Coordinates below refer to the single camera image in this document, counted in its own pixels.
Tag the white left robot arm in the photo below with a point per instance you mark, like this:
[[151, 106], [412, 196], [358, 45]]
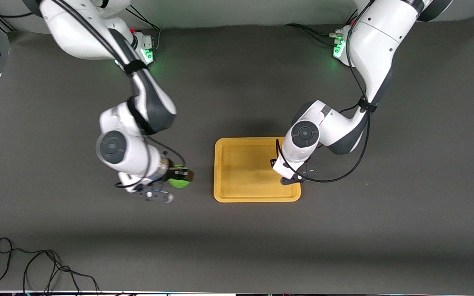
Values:
[[344, 115]]

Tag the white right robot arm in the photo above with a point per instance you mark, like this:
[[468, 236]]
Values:
[[126, 123]]

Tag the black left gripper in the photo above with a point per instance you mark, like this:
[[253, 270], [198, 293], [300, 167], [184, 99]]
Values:
[[273, 162]]

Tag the yellow plastic tray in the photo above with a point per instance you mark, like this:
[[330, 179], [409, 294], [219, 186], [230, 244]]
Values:
[[245, 169]]

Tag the green apple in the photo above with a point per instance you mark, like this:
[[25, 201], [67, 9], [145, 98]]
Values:
[[179, 183]]

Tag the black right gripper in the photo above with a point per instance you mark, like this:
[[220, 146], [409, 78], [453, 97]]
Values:
[[174, 170]]

